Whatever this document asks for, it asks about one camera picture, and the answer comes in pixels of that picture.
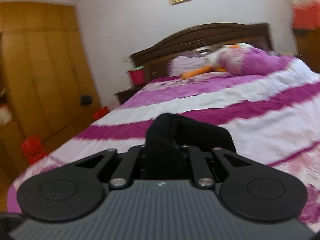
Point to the wooden wardrobe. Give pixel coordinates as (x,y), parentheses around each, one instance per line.
(44,72)

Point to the red plastic bucket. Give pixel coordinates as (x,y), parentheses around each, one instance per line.
(137,75)

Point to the floral coral curtain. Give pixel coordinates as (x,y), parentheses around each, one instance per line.
(305,14)

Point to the lilac pillow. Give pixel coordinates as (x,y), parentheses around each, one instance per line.
(185,63)

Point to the wooden drawer cabinet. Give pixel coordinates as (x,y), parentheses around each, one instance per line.
(308,47)

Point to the purple floral bed quilt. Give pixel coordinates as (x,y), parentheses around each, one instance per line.
(269,104)

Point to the white orange plush duck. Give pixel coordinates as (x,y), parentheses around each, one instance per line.
(213,60)

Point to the dark wooden headboard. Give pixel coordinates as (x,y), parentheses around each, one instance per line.
(214,35)

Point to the black knit sweater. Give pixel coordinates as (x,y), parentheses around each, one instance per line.
(164,158)

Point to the red plastic stool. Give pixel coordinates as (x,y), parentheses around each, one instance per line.
(33,149)

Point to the small black hanging bag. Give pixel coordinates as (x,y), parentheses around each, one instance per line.
(85,100)

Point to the dark wooden nightstand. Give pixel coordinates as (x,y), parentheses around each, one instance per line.
(127,93)

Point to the red item on floor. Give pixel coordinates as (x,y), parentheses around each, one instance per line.
(101,112)

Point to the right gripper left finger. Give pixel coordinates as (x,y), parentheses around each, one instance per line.
(75,190)

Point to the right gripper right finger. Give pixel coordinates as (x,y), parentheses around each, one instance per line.
(247,189)

